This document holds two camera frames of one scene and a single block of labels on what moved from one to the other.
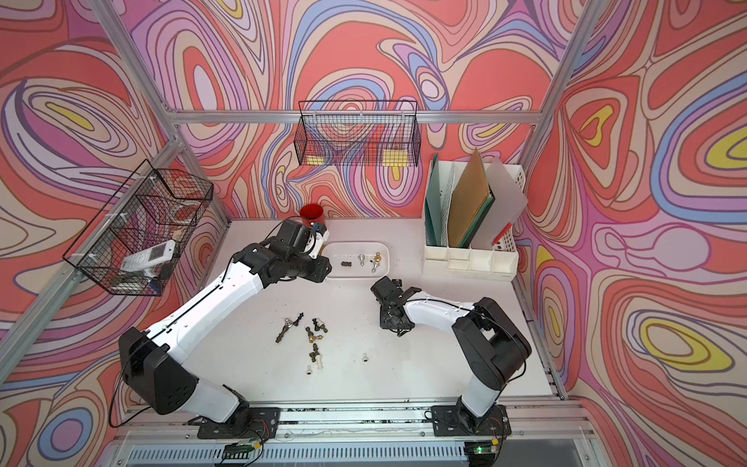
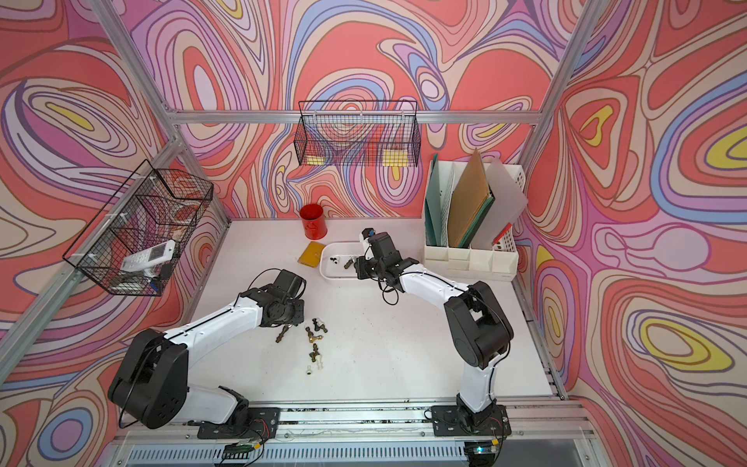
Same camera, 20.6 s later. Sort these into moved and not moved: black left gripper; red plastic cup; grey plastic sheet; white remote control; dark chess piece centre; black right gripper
Moved: black right gripper; black left gripper
Not moved: dark chess piece centre; grey plastic sheet; red plastic cup; white remote control
